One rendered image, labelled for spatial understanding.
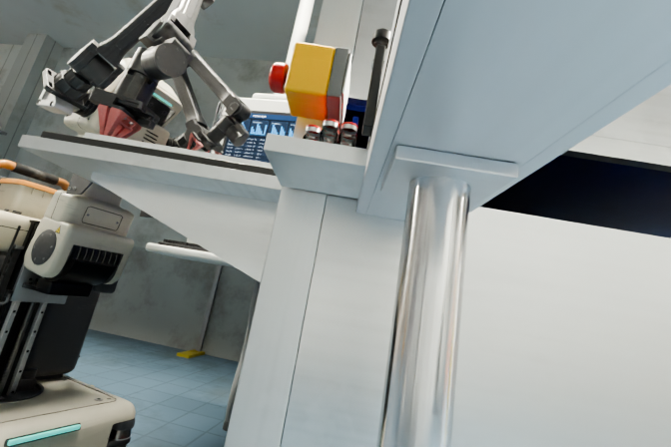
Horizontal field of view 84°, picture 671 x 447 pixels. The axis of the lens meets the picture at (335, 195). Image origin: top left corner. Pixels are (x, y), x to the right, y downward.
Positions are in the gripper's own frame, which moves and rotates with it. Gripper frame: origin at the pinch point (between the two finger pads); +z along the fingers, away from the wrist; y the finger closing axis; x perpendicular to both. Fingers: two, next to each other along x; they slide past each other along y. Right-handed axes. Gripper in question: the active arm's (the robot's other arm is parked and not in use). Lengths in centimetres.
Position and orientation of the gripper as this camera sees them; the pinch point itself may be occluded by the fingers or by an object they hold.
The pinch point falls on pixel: (104, 147)
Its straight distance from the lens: 78.7
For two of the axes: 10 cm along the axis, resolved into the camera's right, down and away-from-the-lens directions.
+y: 9.4, 3.0, -1.4
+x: 0.5, 2.7, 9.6
